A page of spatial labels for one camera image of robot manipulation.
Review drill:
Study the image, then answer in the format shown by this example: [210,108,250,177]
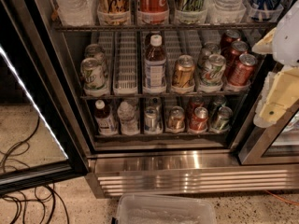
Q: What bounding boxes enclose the white green soda can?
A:
[200,54,226,86]
[197,42,221,67]

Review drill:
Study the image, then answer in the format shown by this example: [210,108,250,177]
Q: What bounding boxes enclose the lower shelf green can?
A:
[211,106,233,132]

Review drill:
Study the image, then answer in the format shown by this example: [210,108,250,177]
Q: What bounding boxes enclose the open fridge glass door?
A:
[0,0,88,195]

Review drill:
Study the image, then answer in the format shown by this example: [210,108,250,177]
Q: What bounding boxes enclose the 7up can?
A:
[84,44,107,75]
[80,58,106,90]

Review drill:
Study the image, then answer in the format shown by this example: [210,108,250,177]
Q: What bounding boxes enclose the orange cable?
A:
[264,189,299,207]

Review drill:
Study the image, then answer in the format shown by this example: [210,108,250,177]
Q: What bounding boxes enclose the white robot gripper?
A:
[252,0,299,128]

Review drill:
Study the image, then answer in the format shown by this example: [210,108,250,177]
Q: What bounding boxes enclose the rear white green soda can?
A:
[197,42,221,67]

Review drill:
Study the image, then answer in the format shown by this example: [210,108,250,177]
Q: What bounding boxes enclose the stainless steel fridge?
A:
[41,0,299,198]

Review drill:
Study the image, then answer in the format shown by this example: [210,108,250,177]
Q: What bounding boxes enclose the brown tea bottle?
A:
[145,31,161,47]
[144,35,166,89]

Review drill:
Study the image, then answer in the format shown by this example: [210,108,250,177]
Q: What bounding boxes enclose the gold soda can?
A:
[172,55,195,88]

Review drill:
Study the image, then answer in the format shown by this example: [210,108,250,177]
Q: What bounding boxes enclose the lower shelf silver can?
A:
[144,106,161,133]

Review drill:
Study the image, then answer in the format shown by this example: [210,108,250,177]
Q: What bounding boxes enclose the black floor cables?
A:
[0,115,70,224]

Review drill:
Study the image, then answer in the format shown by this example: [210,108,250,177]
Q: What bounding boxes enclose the lower shelf tea bottle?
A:
[94,100,118,136]

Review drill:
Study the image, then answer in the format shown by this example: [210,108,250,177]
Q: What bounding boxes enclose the front brown tea bottle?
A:
[144,35,166,89]

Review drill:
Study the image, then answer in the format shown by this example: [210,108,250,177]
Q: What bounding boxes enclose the rear brown tea bottle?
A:
[145,31,161,47]

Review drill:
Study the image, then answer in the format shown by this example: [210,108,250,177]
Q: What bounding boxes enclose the rear 7up can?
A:
[84,44,107,75]

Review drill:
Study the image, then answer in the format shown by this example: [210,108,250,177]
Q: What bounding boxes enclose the clear plastic bin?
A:
[111,194,217,224]

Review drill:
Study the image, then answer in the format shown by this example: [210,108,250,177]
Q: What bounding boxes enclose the lower shelf gold can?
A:
[167,106,185,132]

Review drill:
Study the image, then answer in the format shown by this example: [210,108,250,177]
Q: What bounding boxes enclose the lower shelf water bottle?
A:
[117,101,139,135]

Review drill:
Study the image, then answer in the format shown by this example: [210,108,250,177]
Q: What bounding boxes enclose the lower shelf red can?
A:
[189,107,208,133]

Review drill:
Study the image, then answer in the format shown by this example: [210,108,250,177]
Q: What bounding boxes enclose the front white green soda can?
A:
[200,54,226,86]

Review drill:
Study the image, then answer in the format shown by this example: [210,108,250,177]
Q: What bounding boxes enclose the top shelf water bottle left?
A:
[55,0,96,26]

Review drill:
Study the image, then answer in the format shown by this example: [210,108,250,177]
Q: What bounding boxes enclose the front 7up can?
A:
[80,58,106,90]

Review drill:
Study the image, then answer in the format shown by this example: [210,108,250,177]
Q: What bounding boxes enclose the red coke can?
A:
[224,41,249,69]
[220,29,241,49]
[228,53,257,86]

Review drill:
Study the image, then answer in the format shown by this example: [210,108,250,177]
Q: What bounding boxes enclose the empty white shelf tray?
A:
[113,32,138,95]

